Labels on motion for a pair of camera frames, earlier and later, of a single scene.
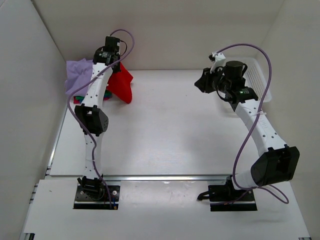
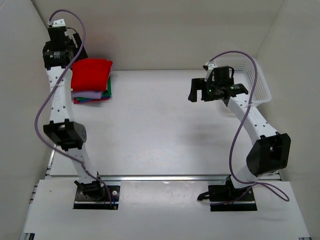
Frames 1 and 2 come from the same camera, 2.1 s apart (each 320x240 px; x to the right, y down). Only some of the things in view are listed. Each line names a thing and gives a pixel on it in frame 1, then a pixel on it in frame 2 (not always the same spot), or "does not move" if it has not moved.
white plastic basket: [254, 77] does not move
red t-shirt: [119, 84] to [90, 74]
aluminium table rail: [149, 178] does not move
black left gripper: [117, 68] to [79, 40]
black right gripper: [203, 84] to [200, 84]
